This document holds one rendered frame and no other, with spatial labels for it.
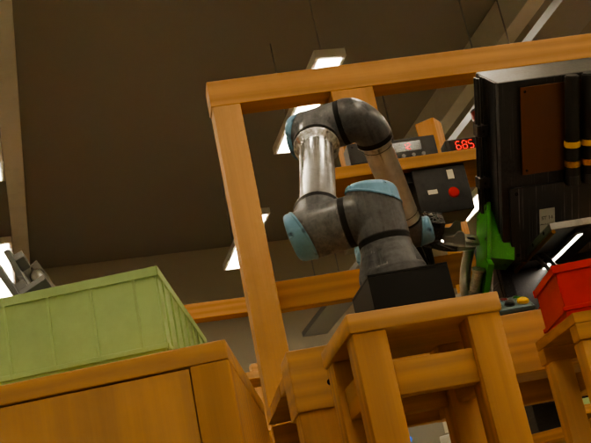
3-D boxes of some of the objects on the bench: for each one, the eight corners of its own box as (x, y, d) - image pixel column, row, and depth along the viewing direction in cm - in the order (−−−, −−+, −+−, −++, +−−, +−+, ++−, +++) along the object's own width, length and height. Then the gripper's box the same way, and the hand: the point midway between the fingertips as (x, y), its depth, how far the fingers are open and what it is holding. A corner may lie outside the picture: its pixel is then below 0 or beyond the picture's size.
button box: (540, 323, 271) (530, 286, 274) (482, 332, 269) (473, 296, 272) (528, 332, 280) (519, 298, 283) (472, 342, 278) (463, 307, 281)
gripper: (405, 222, 302) (482, 231, 304) (401, 205, 313) (474, 213, 315) (400, 250, 306) (476, 258, 307) (396, 232, 317) (469, 240, 318)
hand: (469, 244), depth 312 cm, fingers open, 5 cm apart
